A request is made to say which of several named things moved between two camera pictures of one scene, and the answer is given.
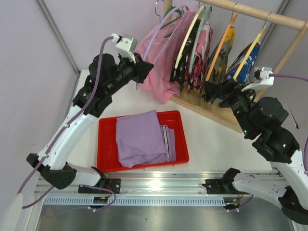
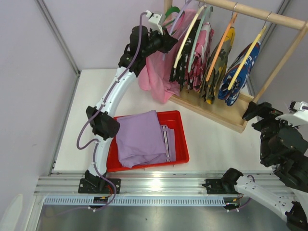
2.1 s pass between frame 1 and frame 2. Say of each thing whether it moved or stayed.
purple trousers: stayed
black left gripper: moved
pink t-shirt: stayed
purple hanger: moved
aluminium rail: stayed
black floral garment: stayed
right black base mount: stayed
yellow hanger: stayed
